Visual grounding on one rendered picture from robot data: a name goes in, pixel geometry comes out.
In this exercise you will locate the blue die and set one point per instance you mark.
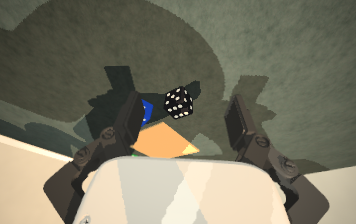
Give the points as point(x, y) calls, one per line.
point(148, 111)

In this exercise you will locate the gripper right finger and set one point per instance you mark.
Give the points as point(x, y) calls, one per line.
point(305, 204)

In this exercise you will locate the black die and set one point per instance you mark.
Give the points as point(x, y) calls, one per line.
point(178, 103)

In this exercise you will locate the orange flat mat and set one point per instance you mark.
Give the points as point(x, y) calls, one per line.
point(162, 141)

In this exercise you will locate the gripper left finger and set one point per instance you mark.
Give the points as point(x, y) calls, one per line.
point(64, 188)

